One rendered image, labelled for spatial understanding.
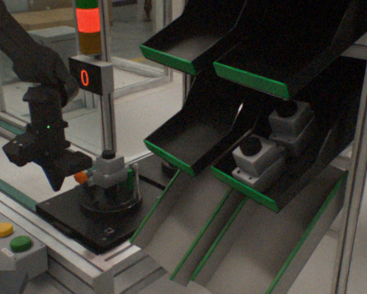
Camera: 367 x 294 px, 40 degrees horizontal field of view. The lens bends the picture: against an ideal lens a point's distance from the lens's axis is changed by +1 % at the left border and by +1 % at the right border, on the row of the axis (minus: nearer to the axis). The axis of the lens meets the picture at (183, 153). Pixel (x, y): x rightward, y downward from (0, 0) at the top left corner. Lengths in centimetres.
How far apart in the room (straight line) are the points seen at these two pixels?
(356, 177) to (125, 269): 48
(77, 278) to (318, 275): 50
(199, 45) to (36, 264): 55
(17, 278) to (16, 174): 66
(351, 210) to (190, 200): 30
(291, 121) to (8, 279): 47
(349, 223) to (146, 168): 63
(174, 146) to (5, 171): 72
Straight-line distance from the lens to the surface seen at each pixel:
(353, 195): 76
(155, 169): 126
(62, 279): 104
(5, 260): 104
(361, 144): 72
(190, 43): 78
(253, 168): 67
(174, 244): 89
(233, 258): 84
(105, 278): 96
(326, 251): 120
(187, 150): 81
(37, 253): 103
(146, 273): 104
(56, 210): 112
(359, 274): 115
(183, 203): 92
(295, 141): 72
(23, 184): 137
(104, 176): 106
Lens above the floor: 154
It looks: 25 degrees down
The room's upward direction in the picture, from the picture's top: straight up
